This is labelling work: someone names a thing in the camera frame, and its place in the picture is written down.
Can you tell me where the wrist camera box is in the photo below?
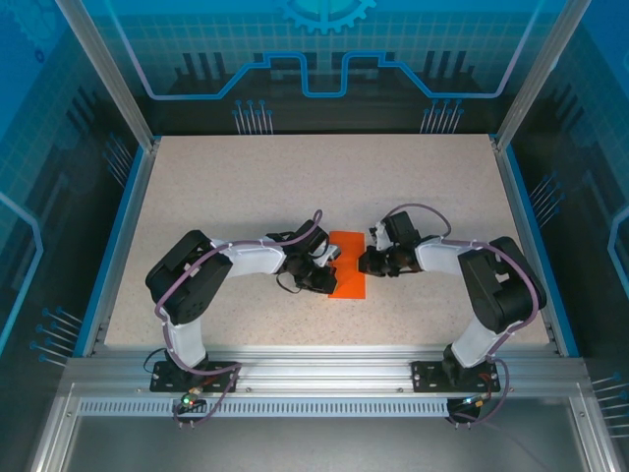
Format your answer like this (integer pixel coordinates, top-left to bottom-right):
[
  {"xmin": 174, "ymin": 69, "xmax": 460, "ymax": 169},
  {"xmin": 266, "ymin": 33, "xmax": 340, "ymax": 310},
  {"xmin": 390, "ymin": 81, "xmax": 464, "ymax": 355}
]
[
  {"xmin": 369, "ymin": 209, "xmax": 420, "ymax": 250},
  {"xmin": 289, "ymin": 223, "xmax": 343, "ymax": 269}
]

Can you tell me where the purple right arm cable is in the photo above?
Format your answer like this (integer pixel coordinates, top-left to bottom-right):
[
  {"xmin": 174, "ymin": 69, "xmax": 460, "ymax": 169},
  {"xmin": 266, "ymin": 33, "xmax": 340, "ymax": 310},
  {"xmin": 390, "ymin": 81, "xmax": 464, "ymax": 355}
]
[{"xmin": 380, "ymin": 203, "xmax": 540, "ymax": 429}]

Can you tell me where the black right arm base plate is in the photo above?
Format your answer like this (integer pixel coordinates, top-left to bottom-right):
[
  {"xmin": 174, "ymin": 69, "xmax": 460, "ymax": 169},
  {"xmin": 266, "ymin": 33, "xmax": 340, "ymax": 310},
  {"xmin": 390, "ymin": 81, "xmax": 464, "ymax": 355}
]
[{"xmin": 411, "ymin": 360, "xmax": 503, "ymax": 394}]

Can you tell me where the grey metal lower shelf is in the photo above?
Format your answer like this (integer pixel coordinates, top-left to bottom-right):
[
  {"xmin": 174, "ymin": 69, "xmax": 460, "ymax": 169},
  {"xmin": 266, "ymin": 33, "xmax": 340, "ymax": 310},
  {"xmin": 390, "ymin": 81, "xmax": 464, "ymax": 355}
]
[{"xmin": 29, "ymin": 383, "xmax": 620, "ymax": 472}]

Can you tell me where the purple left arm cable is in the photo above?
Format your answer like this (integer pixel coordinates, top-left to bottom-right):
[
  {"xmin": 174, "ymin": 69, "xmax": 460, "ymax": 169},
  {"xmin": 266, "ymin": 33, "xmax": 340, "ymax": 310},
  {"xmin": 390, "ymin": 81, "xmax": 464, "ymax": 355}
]
[{"xmin": 154, "ymin": 208, "xmax": 325, "ymax": 429}]

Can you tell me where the aluminium side rail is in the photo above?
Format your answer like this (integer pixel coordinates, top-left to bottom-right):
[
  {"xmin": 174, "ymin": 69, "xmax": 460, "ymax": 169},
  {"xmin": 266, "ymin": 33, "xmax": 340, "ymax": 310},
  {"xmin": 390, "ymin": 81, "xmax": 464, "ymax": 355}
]
[
  {"xmin": 493, "ymin": 140, "xmax": 580, "ymax": 359},
  {"xmin": 81, "ymin": 140, "xmax": 161, "ymax": 359}
]

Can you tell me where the small connector with orange plug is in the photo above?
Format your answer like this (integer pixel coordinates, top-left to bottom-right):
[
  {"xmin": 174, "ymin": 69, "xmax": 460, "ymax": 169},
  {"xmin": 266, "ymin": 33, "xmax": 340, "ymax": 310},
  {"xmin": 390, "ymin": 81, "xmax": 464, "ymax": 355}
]
[{"xmin": 447, "ymin": 392, "xmax": 492, "ymax": 424}]

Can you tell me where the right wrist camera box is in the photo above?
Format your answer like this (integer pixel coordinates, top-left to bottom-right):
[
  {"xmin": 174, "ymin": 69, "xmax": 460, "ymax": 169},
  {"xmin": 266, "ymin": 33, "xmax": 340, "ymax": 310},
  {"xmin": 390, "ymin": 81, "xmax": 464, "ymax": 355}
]
[{"xmin": 369, "ymin": 209, "xmax": 420, "ymax": 250}]

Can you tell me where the slotted grey cable duct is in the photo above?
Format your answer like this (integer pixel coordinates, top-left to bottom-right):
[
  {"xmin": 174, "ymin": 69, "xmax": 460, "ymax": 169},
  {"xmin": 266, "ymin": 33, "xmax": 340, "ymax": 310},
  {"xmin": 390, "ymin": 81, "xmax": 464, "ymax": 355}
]
[{"xmin": 77, "ymin": 398, "xmax": 456, "ymax": 419}]

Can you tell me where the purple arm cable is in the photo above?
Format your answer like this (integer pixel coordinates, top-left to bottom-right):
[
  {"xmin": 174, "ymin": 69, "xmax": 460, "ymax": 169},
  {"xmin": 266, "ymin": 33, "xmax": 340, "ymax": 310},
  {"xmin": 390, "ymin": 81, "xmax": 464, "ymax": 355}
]
[
  {"xmin": 154, "ymin": 208, "xmax": 325, "ymax": 429},
  {"xmin": 380, "ymin": 203, "xmax": 540, "ymax": 429}
]

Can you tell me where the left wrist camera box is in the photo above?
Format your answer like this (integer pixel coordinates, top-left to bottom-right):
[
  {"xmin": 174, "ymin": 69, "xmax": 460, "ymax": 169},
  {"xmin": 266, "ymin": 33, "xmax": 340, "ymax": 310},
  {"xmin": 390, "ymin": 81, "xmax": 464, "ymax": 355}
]
[{"xmin": 289, "ymin": 223, "xmax": 343, "ymax": 269}]

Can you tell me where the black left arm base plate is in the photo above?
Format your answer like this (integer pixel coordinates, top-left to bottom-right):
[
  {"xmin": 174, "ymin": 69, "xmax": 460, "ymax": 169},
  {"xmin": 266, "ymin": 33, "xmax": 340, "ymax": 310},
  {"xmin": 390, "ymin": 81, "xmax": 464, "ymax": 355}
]
[{"xmin": 150, "ymin": 360, "xmax": 241, "ymax": 394}]

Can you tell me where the small connector with green light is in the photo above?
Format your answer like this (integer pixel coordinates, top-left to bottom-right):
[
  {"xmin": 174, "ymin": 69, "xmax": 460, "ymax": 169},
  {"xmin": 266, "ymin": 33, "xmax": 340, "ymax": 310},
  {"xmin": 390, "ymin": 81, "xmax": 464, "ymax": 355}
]
[{"xmin": 172, "ymin": 387, "xmax": 207, "ymax": 414}]

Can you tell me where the orange square paper sheet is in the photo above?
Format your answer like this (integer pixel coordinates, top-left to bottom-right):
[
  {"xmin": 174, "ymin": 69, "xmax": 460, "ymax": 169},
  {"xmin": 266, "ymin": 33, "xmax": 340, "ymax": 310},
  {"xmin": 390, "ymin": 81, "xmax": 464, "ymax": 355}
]
[{"xmin": 327, "ymin": 230, "xmax": 370, "ymax": 301}]

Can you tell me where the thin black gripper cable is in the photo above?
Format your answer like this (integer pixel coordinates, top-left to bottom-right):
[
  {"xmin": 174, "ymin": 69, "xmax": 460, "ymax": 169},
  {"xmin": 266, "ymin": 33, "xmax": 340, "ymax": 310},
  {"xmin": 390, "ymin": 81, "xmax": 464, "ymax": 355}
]
[{"xmin": 274, "ymin": 271, "xmax": 309, "ymax": 296}]

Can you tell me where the aluminium frame post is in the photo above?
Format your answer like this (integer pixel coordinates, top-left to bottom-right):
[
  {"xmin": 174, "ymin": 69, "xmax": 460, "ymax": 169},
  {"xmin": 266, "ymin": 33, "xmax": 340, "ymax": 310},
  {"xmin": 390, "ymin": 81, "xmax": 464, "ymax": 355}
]
[
  {"xmin": 54, "ymin": 0, "xmax": 162, "ymax": 151},
  {"xmin": 492, "ymin": 0, "xmax": 594, "ymax": 151}
]

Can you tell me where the aluminium frame cross rail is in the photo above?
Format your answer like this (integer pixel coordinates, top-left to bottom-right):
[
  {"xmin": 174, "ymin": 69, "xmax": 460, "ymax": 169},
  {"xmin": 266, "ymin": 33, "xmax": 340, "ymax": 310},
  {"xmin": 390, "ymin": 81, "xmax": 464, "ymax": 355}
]
[{"xmin": 63, "ymin": 345, "xmax": 591, "ymax": 394}]

